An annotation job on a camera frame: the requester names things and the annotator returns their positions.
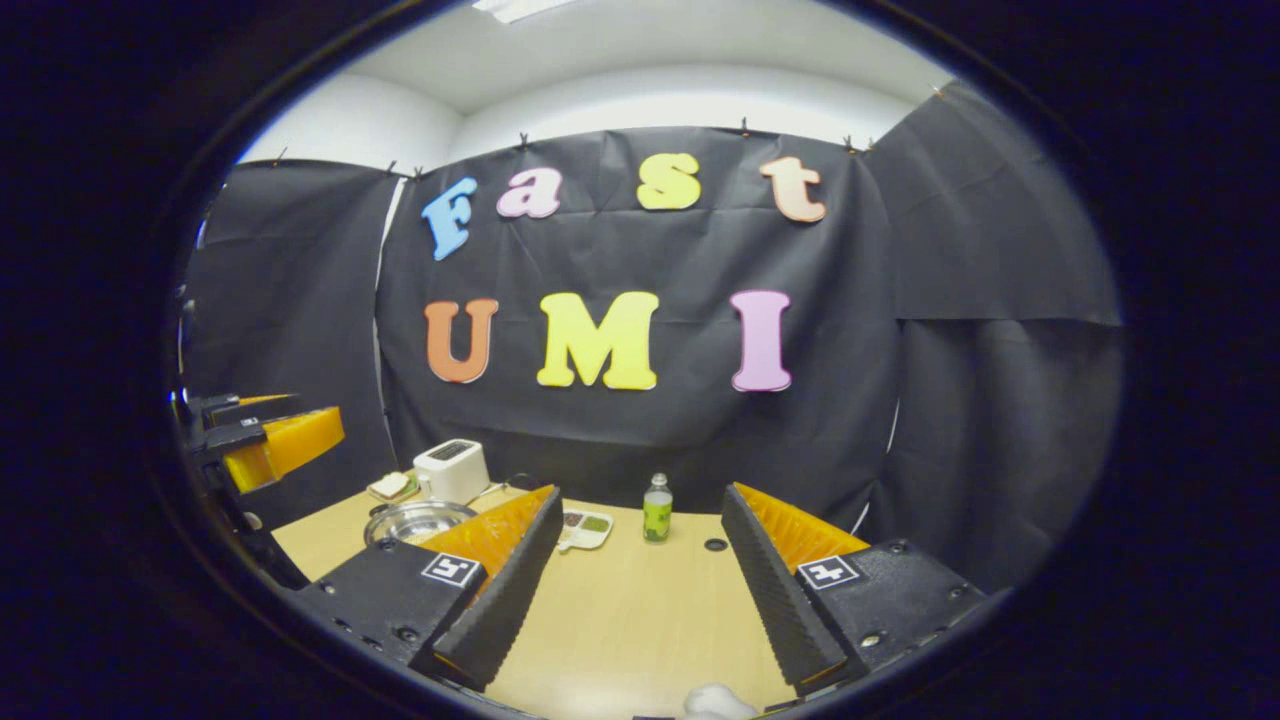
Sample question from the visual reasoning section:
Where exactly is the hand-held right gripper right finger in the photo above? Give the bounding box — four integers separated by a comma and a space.
720, 482, 989, 698

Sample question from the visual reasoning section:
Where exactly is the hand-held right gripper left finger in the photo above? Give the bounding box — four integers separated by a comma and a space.
290, 485, 566, 693

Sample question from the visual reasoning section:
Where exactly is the stainless steel pot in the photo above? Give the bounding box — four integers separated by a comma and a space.
363, 500, 479, 547

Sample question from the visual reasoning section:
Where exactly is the white divided bean dish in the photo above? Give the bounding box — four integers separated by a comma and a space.
557, 508, 615, 553

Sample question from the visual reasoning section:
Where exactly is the green label drink bottle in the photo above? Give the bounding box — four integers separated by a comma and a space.
643, 473, 674, 544

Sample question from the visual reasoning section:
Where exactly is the white toaster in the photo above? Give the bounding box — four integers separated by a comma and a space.
413, 439, 492, 506

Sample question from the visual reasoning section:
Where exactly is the ceiling light panel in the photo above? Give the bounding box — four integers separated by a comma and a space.
472, 0, 581, 24

